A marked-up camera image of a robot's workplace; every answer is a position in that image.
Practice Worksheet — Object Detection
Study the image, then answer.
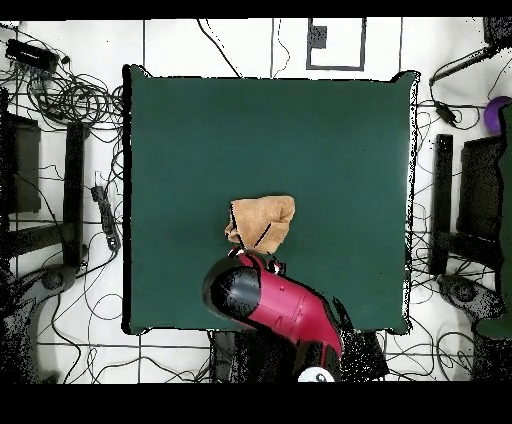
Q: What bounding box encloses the tan terry towel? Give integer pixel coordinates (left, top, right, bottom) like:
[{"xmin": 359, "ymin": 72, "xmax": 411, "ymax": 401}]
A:
[{"xmin": 223, "ymin": 194, "xmax": 297, "ymax": 255}]

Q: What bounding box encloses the dark green tablecloth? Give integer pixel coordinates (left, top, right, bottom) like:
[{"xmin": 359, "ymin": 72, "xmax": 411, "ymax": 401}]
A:
[{"xmin": 121, "ymin": 63, "xmax": 421, "ymax": 336}]

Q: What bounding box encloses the black power strip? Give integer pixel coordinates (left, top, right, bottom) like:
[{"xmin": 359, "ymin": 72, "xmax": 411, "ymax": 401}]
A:
[
  {"xmin": 343, "ymin": 330, "xmax": 390, "ymax": 381},
  {"xmin": 90, "ymin": 184, "xmax": 122, "ymax": 252}
]

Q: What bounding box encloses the black stand bar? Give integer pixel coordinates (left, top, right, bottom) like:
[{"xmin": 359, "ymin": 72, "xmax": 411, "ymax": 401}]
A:
[
  {"xmin": 428, "ymin": 133, "xmax": 455, "ymax": 277},
  {"xmin": 61, "ymin": 121, "xmax": 87, "ymax": 269}
]

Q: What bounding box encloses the black caster foot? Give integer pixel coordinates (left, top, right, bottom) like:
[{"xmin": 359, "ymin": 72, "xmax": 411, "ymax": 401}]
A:
[
  {"xmin": 39, "ymin": 263, "xmax": 77, "ymax": 293},
  {"xmin": 435, "ymin": 273, "xmax": 505, "ymax": 321}
]

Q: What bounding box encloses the black power adapter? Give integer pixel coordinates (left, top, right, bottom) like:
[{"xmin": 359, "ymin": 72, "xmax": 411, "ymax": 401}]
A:
[{"xmin": 433, "ymin": 99, "xmax": 459, "ymax": 127}]

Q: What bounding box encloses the black stand panel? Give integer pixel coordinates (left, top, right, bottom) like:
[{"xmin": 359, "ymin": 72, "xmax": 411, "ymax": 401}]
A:
[
  {"xmin": 455, "ymin": 135, "xmax": 506, "ymax": 245},
  {"xmin": 0, "ymin": 113, "xmax": 42, "ymax": 215}
]

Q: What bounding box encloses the black rod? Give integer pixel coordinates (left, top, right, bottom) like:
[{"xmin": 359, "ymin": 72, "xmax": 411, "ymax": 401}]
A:
[{"xmin": 428, "ymin": 44, "xmax": 501, "ymax": 87}]

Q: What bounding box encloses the purple ball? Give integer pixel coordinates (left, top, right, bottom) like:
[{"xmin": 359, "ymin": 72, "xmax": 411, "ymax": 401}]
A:
[{"xmin": 482, "ymin": 94, "xmax": 512, "ymax": 136}]

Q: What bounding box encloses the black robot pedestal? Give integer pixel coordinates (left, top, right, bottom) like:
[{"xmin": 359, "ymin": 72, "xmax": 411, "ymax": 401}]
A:
[{"xmin": 209, "ymin": 329, "xmax": 305, "ymax": 383}]

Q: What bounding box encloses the black cable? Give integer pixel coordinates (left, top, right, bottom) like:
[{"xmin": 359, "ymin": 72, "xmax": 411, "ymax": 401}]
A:
[{"xmin": 195, "ymin": 17, "xmax": 244, "ymax": 79}]

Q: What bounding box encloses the black network switch box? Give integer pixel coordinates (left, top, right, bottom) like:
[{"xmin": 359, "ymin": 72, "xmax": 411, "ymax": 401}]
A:
[{"xmin": 4, "ymin": 37, "xmax": 60, "ymax": 75}]

